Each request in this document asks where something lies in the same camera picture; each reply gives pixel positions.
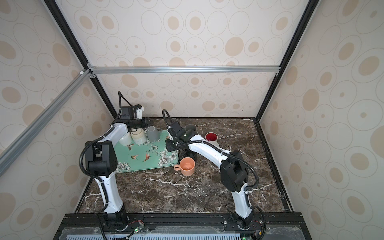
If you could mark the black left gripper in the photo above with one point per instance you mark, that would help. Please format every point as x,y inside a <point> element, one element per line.
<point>146,123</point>

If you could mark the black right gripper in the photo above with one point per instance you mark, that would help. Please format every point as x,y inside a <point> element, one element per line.
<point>169,148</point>

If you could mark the small grey mug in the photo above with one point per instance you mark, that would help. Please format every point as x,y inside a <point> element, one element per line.
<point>153,134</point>

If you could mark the cream and peach mug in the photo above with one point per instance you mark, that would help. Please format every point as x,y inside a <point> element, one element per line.
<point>186,166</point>

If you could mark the red mug black handle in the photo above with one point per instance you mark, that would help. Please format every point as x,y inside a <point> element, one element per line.
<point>211,137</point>

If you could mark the large grey mug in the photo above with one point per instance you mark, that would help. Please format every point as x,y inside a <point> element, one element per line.
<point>190,127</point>

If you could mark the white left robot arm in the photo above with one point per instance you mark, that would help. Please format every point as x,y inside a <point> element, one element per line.
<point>98,159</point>

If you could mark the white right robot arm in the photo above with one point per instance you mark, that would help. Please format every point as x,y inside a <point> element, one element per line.
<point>237,175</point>

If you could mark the cream speckled mug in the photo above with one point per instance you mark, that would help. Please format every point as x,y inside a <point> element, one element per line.
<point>138,136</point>

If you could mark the white ribbed mug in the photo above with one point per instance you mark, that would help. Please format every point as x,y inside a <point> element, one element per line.
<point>126,140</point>

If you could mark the green floral tray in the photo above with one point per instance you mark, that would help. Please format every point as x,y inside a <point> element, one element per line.
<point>147,156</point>

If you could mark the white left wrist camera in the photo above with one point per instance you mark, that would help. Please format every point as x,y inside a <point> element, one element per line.
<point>138,111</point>

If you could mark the aluminium back rail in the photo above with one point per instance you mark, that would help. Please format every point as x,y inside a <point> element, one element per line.
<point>185,70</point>

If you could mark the aluminium rail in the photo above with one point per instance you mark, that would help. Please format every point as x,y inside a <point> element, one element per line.
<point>185,70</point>
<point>25,138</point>

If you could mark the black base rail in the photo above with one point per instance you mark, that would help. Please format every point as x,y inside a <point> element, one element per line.
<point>183,226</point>

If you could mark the aluminium left rail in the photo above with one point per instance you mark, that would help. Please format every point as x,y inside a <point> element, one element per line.
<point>25,138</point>

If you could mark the black corner frame post left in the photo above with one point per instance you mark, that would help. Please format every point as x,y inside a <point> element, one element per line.
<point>53,8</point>

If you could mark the black corner frame post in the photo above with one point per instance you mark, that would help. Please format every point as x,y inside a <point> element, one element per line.
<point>299,32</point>
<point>53,8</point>

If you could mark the black corner frame post right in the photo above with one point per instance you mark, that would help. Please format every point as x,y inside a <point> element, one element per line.
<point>299,32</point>

